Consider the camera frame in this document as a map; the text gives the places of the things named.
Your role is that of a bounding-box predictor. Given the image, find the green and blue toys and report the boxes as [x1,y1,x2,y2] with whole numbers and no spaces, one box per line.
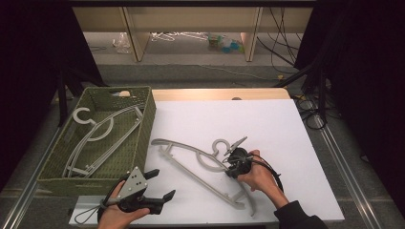
[207,32,245,54]

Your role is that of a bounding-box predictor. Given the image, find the person's right hand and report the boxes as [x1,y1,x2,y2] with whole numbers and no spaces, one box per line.
[237,150,283,200]

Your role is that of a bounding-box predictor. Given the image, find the black floor cable bundle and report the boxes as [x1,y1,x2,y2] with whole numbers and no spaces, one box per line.
[293,94,329,131]

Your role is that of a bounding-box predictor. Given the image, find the beige desk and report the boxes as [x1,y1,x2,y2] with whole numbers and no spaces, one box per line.
[72,6,314,63]

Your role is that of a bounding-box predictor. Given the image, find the grey plastic clothes hanger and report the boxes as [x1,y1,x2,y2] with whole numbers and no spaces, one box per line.
[150,137,257,218]
[61,107,145,179]

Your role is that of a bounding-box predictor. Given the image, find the black curtain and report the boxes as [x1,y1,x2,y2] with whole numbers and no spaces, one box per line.
[0,0,107,192]
[294,0,405,208]

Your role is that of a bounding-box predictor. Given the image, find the aluminium rail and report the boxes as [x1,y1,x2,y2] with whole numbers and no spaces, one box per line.
[0,126,63,229]
[313,114,384,229]

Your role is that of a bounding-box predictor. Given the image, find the person's left hand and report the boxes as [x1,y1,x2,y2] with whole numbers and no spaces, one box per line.
[97,180,151,229]

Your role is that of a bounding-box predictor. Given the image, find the white table sheet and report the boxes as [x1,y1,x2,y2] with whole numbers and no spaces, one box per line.
[68,98,346,227]

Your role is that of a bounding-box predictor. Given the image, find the white wire hangers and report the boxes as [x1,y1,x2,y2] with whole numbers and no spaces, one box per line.
[150,31,210,43]

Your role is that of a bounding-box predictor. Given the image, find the green woven basket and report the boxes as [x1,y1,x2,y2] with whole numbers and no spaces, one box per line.
[36,85,158,198]

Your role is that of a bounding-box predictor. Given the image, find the clear plastic bag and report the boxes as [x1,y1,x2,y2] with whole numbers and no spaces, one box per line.
[112,31,132,54]

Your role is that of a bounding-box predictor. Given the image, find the left hand-held gripper cable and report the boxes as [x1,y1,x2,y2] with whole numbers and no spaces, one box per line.
[73,180,126,225]

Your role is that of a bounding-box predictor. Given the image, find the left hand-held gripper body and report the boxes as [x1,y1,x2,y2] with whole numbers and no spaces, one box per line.
[117,166,164,215]

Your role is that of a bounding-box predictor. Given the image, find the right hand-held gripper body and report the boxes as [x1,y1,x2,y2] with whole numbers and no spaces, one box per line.
[224,136,255,176]

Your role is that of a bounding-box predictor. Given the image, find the thin light floor cable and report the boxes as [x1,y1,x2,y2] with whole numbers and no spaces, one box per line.
[197,64,288,81]

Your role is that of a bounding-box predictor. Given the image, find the black metal stand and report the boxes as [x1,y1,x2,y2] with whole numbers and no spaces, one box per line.
[56,63,108,128]
[272,60,330,126]

